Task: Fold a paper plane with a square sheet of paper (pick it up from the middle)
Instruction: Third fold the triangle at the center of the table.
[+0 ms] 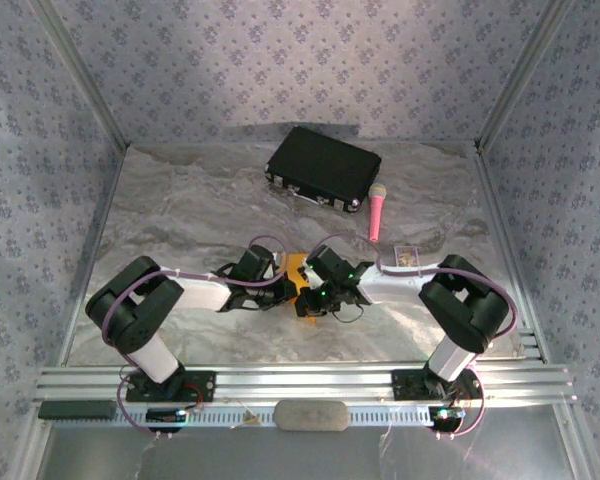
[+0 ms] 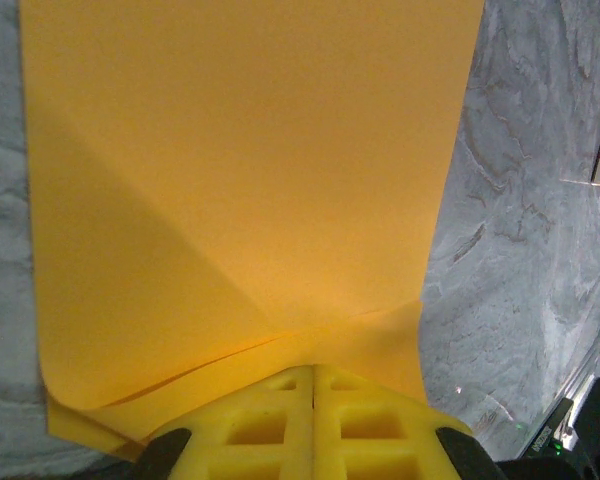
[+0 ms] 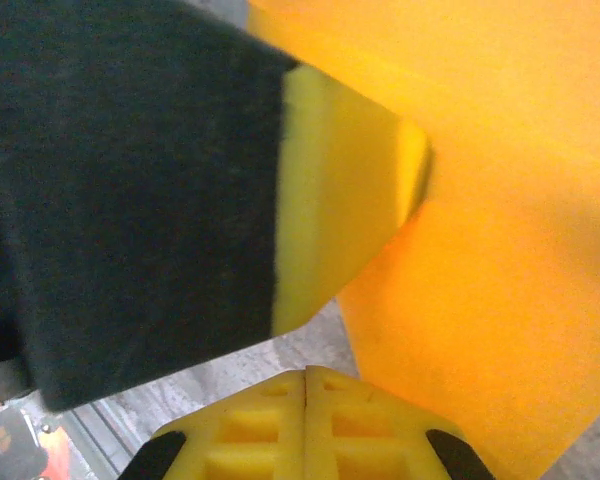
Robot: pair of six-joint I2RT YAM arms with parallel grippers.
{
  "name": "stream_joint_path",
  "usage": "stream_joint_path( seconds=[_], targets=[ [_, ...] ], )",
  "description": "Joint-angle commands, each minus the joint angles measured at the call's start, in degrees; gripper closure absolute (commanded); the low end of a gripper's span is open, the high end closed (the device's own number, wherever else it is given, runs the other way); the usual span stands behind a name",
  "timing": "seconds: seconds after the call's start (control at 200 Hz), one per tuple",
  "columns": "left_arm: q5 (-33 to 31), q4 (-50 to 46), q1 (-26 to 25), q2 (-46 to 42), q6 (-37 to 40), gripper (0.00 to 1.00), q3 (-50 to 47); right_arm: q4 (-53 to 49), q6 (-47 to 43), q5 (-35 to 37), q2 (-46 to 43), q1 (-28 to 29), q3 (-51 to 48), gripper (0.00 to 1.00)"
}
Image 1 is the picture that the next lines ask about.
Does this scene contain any small patterned card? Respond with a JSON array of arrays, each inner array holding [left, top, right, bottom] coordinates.
[[393, 245, 421, 269]]

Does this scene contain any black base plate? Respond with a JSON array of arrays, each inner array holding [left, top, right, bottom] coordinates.
[[391, 368, 484, 401], [125, 370, 217, 403]]

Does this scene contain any aluminium corner post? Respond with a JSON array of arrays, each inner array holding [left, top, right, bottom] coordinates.
[[475, 0, 577, 150], [33, 0, 130, 147]]

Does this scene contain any pink toy microphone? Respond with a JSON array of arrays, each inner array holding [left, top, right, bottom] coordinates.
[[368, 182, 387, 244]]

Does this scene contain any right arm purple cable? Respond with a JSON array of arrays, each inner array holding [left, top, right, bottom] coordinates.
[[312, 232, 519, 441]]

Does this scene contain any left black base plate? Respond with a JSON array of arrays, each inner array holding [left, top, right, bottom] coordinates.
[[125, 370, 217, 403]]

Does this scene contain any small circuit board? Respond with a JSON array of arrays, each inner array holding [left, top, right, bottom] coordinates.
[[145, 408, 187, 424], [428, 405, 466, 424]]

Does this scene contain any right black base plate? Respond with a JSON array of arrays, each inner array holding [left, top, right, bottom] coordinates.
[[391, 368, 484, 401]]

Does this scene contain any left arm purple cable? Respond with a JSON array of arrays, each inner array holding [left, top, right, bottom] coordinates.
[[102, 233, 289, 441]]

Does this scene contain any right small circuit board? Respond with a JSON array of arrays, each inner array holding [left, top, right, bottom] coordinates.
[[428, 405, 466, 424]]

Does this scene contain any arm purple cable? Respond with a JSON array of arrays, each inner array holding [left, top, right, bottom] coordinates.
[[102, 233, 289, 441], [312, 232, 519, 441]]

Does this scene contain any orange paper sheet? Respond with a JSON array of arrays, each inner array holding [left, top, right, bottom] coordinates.
[[284, 253, 322, 324]]

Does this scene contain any black hard case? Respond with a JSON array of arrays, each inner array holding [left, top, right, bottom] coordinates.
[[264, 125, 383, 215]]

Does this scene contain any grey oval pad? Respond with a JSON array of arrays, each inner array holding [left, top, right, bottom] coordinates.
[[273, 399, 350, 433]]

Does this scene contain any slotted white cable duct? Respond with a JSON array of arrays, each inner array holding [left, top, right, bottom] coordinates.
[[114, 403, 474, 429]]

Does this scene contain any aluminium side frame rail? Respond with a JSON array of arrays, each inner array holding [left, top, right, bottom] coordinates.
[[9, 143, 131, 480], [472, 149, 600, 480]]

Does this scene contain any black flat bar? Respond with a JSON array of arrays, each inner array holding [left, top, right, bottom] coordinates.
[[37, 400, 117, 420]]

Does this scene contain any aluminium mounting rail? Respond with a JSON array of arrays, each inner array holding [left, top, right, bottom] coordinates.
[[33, 364, 579, 404]]

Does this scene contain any left small circuit board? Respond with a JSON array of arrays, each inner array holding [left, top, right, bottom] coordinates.
[[145, 408, 187, 424]]

